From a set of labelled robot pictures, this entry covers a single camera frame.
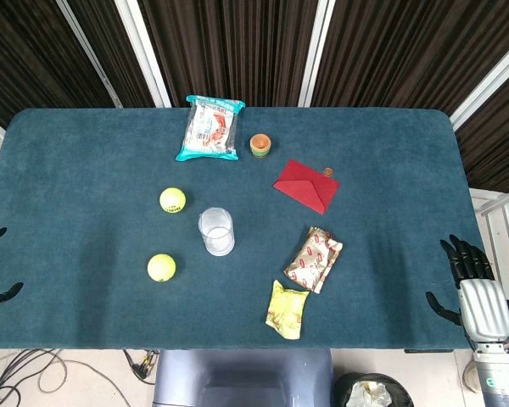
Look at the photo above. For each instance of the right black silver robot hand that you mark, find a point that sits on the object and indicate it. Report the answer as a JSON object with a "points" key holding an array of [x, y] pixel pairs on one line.
{"points": [[485, 307]]}

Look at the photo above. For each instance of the yellow tennis ball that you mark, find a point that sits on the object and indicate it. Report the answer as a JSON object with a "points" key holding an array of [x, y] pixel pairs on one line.
{"points": [[161, 267], [172, 200]]}

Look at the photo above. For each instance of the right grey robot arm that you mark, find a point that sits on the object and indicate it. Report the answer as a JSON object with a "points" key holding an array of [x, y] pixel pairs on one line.
{"points": [[498, 377]]}

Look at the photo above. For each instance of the round wooden disc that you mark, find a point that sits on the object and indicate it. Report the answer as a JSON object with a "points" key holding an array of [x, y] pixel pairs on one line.
{"points": [[471, 379]]}

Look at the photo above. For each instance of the white metal rack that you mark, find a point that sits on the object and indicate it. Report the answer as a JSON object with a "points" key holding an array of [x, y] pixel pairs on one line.
{"points": [[500, 220]]}

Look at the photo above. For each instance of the blue table cloth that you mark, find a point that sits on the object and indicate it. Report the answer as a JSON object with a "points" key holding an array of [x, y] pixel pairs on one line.
{"points": [[89, 254]]}

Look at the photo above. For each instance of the black trash bin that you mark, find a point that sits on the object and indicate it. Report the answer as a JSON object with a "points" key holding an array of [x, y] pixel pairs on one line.
{"points": [[373, 390]]}

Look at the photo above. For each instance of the yellow snack packet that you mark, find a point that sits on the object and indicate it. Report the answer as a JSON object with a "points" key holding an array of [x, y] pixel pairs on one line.
{"points": [[286, 309]]}

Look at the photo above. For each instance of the small brown coin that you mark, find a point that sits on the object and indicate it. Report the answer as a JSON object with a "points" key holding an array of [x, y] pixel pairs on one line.
{"points": [[327, 171]]}

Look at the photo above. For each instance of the red paper envelope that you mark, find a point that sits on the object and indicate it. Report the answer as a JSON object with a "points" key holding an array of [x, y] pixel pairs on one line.
{"points": [[307, 184]]}

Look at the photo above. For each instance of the clear plastic ball tube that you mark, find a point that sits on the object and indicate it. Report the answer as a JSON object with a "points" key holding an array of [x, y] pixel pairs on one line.
{"points": [[216, 233]]}

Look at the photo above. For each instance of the blue-grey robot torso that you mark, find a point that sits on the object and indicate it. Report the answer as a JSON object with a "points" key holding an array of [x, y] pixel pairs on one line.
{"points": [[246, 377]]}

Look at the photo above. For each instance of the teal clear snack package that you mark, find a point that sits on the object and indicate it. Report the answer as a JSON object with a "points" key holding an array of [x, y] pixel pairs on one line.
{"points": [[210, 131]]}

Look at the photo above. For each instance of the small orange green cup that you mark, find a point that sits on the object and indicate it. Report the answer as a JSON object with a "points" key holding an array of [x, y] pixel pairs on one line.
{"points": [[260, 145]]}

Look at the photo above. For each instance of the dark brown curtain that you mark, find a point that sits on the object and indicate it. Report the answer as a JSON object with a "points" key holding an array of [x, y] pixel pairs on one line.
{"points": [[246, 46]]}

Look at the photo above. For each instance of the thin grey frame post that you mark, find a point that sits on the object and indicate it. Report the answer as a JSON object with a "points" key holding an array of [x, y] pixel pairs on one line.
{"points": [[89, 55]]}

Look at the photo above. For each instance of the slanted white frame beam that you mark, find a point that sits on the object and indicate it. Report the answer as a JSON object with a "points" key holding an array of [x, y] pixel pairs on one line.
{"points": [[492, 82]]}

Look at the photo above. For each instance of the wide white frame post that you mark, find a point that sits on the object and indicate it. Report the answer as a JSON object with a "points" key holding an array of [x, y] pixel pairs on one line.
{"points": [[144, 55], [318, 51]]}

